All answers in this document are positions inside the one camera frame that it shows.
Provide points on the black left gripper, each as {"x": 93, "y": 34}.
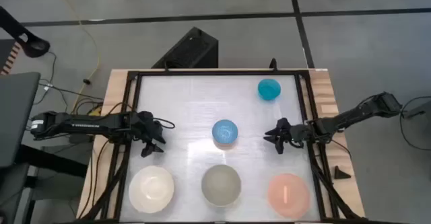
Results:
{"x": 145, "y": 123}

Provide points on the black triangular bracket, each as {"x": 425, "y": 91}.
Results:
{"x": 340, "y": 174}

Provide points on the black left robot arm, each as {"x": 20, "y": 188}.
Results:
{"x": 77, "y": 124}

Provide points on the grey chair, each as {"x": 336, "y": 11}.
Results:
{"x": 15, "y": 116}

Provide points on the black curved stand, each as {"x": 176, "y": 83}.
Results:
{"x": 25, "y": 37}

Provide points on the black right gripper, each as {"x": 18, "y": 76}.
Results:
{"x": 297, "y": 133}

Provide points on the pink bowl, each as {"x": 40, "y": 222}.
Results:
{"x": 288, "y": 195}

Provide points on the teal smooth bowl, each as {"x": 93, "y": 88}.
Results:
{"x": 269, "y": 89}

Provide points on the black rectangular box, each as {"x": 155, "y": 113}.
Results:
{"x": 188, "y": 50}

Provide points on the black metal table frame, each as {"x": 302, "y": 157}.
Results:
{"x": 133, "y": 93}

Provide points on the black clamp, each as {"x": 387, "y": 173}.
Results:
{"x": 273, "y": 64}

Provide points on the white bowl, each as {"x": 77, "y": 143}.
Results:
{"x": 151, "y": 189}

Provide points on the grey bowl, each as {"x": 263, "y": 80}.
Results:
{"x": 221, "y": 185}

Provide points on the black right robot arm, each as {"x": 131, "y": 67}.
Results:
{"x": 353, "y": 114}

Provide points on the blue wave-patterned bowl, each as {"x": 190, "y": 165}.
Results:
{"x": 225, "y": 131}

